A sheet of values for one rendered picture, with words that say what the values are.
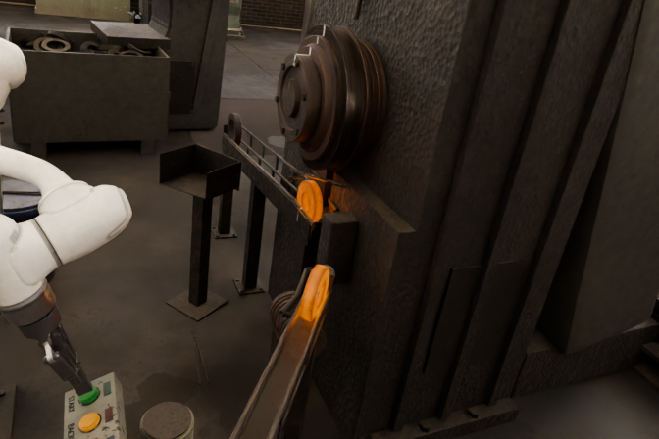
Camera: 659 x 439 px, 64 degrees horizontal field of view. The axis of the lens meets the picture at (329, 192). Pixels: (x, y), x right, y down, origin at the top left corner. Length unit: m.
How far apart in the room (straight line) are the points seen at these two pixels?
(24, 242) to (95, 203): 0.14
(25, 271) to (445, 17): 1.09
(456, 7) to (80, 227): 0.98
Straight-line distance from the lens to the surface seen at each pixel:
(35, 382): 2.28
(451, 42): 1.40
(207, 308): 2.53
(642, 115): 1.92
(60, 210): 1.09
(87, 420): 1.27
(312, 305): 1.39
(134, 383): 2.21
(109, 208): 1.09
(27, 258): 1.07
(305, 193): 1.89
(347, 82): 1.54
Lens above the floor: 1.53
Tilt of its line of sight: 24 degrees down
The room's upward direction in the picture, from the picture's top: 9 degrees clockwise
